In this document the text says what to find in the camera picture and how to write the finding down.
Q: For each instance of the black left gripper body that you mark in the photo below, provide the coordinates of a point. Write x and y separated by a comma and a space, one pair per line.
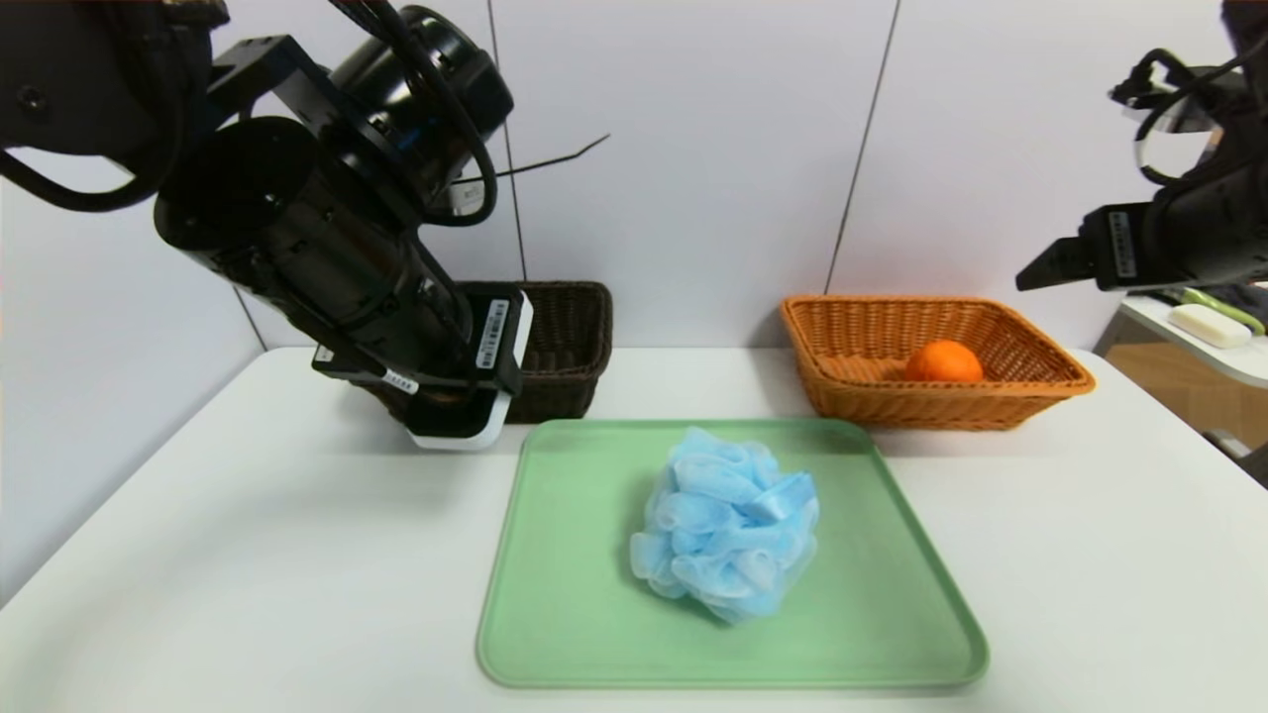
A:
495, 342

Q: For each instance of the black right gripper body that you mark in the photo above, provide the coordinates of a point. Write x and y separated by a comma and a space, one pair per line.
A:
1119, 245

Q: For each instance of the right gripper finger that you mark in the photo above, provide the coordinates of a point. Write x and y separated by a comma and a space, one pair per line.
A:
1060, 269

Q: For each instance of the black and white rectangular block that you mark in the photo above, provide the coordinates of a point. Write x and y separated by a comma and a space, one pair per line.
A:
451, 421

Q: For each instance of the orange fruit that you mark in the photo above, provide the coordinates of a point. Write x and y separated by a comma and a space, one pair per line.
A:
943, 362

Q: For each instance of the blue mesh bath loofah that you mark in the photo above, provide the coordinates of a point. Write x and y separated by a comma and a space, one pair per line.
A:
723, 525

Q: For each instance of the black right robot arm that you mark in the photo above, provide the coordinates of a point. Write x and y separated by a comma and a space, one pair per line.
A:
1228, 228

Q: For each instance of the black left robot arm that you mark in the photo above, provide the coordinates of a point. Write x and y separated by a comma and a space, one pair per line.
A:
297, 228

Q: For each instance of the dark brown wicker basket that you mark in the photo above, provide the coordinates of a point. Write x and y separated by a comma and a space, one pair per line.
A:
570, 347

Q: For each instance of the orange wicker basket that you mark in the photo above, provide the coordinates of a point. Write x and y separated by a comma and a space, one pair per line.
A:
921, 406

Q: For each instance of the white soap bar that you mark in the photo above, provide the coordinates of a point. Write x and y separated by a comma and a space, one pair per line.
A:
1209, 326

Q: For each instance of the white side table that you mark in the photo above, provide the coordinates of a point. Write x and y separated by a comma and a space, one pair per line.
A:
1238, 366

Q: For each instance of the light green plastic tray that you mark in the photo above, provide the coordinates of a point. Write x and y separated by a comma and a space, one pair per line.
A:
594, 634

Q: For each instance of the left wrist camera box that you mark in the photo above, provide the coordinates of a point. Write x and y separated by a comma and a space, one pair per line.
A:
472, 200

